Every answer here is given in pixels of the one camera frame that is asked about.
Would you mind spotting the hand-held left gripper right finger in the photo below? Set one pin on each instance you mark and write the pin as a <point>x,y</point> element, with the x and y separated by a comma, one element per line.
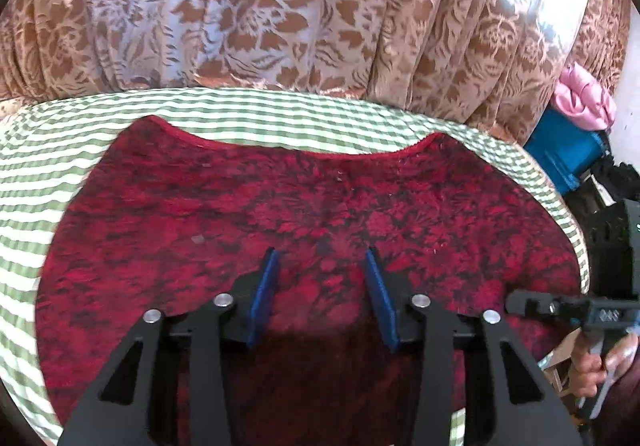
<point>381,296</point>

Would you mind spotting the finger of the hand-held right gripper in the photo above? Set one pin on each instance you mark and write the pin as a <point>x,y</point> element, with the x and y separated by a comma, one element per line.
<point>537,306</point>

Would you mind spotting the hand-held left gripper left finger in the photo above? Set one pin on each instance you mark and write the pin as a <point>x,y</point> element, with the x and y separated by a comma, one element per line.
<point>262,293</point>

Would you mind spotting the red patterned garment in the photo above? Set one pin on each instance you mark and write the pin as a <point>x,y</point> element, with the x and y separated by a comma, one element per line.
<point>280,206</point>

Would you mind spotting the person's right hand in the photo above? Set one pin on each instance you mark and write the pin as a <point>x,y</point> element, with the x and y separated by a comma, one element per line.
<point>587,368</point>

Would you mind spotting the blue plastic box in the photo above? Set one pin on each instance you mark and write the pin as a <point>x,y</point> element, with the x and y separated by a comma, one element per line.
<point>560,146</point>

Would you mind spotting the pink cloth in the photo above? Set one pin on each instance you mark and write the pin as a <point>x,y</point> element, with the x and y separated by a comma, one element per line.
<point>582,96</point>

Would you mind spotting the green white checked sheet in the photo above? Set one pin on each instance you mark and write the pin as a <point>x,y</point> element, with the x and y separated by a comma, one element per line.
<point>40,186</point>

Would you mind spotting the brown floral curtain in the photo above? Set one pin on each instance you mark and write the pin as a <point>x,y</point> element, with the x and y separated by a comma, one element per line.
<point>250,6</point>

